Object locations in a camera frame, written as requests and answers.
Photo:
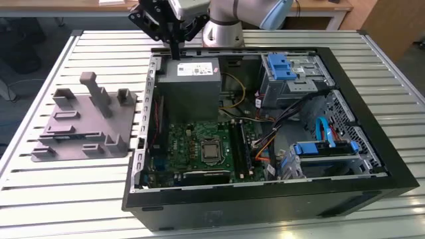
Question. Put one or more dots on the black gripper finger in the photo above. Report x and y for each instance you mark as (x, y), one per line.
(193, 28)
(149, 27)

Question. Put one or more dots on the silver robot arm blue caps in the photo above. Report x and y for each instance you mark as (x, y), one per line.
(222, 32)

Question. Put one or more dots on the black RAM slot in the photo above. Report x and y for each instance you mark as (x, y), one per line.
(241, 147)
(237, 147)

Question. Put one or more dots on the white paper box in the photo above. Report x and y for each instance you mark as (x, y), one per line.
(110, 2)

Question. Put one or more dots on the wooden desk white legs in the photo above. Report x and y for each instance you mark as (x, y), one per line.
(65, 6)

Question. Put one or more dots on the grey power supply unit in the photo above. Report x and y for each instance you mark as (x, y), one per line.
(189, 94)

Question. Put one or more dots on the blue disk carrier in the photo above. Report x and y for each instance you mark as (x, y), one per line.
(280, 67)

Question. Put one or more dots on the metal disk bay cage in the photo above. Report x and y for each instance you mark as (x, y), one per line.
(331, 157)
(298, 87)

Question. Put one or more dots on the black office chair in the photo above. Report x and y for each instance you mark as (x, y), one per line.
(20, 44)

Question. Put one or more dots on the grey parts rack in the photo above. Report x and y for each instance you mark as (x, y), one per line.
(82, 117)

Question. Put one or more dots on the silver CPU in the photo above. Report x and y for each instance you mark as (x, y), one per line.
(210, 151)

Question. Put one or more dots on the green motherboard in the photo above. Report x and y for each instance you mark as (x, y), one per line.
(178, 161)

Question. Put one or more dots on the hard disk in blue carrier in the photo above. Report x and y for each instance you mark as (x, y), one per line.
(306, 149)

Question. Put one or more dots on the wooden cabinet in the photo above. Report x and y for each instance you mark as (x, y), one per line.
(391, 25)

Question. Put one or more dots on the black graphics card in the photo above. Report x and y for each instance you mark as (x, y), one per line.
(205, 177)

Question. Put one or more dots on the black PC case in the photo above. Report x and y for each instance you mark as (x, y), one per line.
(265, 206)

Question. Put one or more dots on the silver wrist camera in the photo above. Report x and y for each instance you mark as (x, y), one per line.
(189, 8)

